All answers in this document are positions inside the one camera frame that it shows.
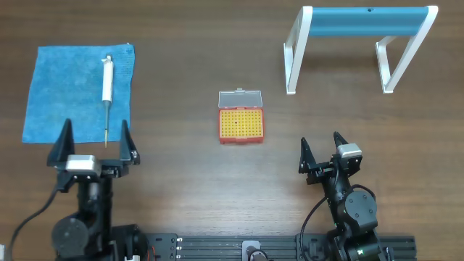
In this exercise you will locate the mounting rail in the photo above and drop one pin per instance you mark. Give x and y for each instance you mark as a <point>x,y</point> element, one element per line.
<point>217,248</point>

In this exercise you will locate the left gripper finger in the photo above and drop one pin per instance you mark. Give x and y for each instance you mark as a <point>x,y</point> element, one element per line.
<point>64,148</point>
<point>127,150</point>

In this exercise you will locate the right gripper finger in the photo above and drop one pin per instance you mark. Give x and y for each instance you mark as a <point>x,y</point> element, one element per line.
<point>306,159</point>
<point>339,140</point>

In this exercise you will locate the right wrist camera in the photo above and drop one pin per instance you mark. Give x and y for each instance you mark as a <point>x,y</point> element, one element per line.
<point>349,149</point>

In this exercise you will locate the red and yellow tip box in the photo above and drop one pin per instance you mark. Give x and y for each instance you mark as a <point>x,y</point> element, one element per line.
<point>241,125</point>

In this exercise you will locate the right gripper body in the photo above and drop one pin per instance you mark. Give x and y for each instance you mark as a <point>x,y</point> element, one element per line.
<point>326,170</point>

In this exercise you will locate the white and blue stand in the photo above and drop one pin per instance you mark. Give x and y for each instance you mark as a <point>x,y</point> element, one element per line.
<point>362,21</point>

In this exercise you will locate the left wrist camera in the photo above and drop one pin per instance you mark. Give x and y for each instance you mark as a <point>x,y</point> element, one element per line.
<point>82,164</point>

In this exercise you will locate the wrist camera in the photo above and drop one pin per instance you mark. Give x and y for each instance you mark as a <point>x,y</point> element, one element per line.
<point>349,149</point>
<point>82,164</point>

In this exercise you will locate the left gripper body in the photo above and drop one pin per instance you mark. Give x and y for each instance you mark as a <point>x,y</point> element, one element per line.
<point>112,168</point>

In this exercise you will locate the blue cloth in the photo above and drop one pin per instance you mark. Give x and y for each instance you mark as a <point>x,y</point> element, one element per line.
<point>65,90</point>

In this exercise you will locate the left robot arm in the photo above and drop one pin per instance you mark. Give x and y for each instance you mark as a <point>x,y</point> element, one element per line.
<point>92,210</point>

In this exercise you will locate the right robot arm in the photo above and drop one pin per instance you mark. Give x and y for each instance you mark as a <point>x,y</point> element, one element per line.
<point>359,210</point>

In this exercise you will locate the white pipette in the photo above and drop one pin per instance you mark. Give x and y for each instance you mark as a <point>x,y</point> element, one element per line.
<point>107,83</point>

